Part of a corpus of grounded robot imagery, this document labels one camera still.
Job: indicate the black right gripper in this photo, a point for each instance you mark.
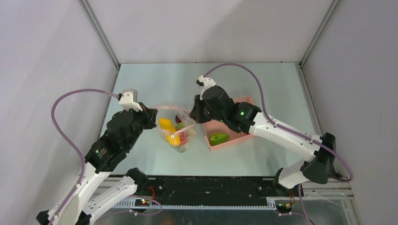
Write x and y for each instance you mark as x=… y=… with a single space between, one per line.
x=196 y=109

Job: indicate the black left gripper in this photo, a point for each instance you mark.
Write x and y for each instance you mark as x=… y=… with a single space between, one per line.
x=149 y=115

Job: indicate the pink perforated plastic basket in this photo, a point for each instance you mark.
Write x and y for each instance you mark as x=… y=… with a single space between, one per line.
x=216 y=127

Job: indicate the green leafy lettuce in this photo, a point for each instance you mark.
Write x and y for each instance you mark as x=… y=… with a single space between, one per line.
x=179 y=126

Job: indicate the clear zip top bag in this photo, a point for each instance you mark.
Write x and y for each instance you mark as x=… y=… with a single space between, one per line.
x=169 y=111

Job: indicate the red bell pepper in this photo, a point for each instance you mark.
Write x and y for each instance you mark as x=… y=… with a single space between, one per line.
x=183 y=139

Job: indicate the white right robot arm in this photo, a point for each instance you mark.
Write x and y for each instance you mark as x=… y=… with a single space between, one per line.
x=316 y=163

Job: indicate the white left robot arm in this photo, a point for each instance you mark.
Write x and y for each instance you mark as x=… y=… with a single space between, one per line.
x=77 y=207

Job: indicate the green bell pepper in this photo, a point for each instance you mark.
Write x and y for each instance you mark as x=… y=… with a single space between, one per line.
x=218 y=138

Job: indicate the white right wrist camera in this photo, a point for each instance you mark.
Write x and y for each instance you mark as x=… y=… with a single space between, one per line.
x=205 y=83

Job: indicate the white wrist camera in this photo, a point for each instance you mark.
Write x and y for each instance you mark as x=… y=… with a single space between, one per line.
x=128 y=100
x=205 y=83

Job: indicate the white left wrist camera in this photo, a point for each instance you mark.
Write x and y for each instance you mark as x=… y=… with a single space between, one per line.
x=128 y=100

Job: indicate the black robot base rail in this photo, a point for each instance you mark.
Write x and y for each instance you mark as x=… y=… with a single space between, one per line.
x=212 y=192

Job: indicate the left aluminium frame post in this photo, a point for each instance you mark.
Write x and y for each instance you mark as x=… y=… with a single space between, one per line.
x=93 y=20

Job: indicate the aluminium frame post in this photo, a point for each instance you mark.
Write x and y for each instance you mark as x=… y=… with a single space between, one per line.
x=93 y=20
x=319 y=31

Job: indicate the right aluminium frame post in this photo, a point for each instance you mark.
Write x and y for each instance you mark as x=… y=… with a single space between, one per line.
x=319 y=31

